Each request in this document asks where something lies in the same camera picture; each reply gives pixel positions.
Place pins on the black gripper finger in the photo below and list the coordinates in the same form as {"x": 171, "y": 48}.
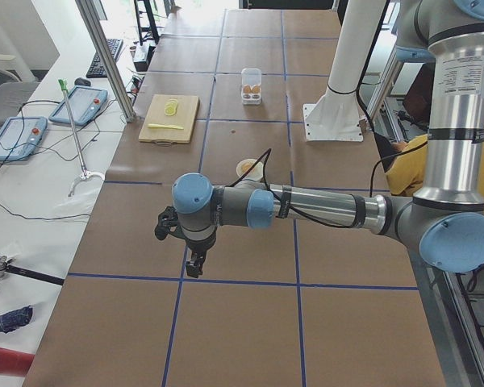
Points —
{"x": 191, "y": 269}
{"x": 202, "y": 257}

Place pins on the red cylinder object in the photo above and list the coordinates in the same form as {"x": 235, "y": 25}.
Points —
{"x": 14, "y": 363}

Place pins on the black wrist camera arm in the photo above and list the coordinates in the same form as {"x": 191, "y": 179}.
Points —
{"x": 168, "y": 224}

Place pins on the black computer mouse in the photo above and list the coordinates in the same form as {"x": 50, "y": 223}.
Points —
{"x": 82, "y": 81}

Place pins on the aluminium frame post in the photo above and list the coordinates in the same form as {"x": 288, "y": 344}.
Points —
{"x": 90, "y": 18}

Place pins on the person in yellow shirt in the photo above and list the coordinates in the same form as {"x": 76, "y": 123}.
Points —
{"x": 444, "y": 169}

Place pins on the white round bowl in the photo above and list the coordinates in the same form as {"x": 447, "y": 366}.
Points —
{"x": 255, "y": 173}

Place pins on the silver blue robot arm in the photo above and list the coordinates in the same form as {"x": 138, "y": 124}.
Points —
{"x": 443, "y": 221}

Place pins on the blue teach pendant near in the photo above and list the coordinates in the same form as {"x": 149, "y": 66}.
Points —
{"x": 20, "y": 136}

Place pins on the lemon slice three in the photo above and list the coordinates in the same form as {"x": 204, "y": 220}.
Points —
{"x": 171, "y": 103}

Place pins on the clear plastic egg box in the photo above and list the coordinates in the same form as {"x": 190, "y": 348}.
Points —
{"x": 250, "y": 76}

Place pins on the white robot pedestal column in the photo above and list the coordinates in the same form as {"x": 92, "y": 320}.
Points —
{"x": 336, "y": 116}

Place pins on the blue teach pendant far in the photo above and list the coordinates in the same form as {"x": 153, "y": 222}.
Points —
{"x": 85, "y": 103}

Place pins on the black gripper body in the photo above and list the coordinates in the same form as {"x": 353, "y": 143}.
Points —
{"x": 200, "y": 246}

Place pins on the blue wrapped bundle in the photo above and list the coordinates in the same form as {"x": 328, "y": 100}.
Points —
{"x": 15, "y": 319}

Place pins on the black tripod clamp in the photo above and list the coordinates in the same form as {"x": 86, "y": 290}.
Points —
{"x": 7, "y": 267}

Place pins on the yellow plastic knife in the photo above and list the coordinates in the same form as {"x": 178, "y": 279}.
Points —
{"x": 165, "y": 126}

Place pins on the lemon slice one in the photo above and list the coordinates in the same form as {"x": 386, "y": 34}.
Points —
{"x": 170, "y": 112}

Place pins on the blue teach pendant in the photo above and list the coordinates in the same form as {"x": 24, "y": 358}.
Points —
{"x": 85, "y": 103}
{"x": 20, "y": 136}

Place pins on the grey office chair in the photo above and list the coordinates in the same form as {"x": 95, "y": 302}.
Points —
{"x": 13, "y": 91}

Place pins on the wooden cutting board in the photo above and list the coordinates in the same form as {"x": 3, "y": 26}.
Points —
{"x": 185, "y": 116}

